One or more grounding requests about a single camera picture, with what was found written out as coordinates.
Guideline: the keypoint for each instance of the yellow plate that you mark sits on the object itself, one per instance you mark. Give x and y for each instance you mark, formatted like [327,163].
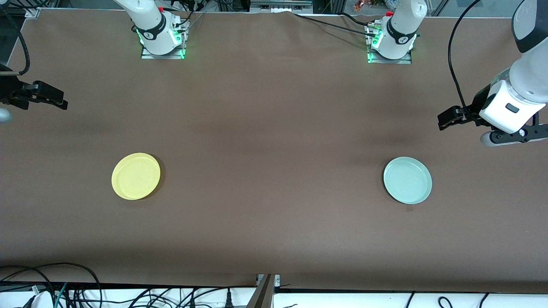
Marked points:
[135,176]

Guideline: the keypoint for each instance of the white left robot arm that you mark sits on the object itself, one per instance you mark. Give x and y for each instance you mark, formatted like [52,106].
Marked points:
[528,77]

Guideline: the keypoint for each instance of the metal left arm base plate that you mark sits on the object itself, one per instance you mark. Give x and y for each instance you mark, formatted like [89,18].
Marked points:
[391,60]

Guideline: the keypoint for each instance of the aluminium frame bracket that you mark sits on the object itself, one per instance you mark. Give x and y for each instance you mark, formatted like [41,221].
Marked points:
[266,293]

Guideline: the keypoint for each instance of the grey aluminium rail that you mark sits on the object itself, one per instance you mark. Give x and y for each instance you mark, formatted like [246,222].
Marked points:
[280,5]

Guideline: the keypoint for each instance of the pale green plate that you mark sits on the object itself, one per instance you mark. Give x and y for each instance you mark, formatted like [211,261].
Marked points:
[407,180]

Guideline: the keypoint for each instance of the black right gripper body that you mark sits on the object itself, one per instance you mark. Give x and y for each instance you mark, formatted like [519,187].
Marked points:
[9,91]

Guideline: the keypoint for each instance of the black power plug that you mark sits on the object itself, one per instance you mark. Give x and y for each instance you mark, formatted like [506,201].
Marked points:
[228,300]

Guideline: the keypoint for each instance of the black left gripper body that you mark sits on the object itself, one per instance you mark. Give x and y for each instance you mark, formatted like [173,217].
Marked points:
[480,104]

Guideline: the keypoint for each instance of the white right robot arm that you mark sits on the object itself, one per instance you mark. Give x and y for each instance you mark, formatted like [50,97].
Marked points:
[150,23]

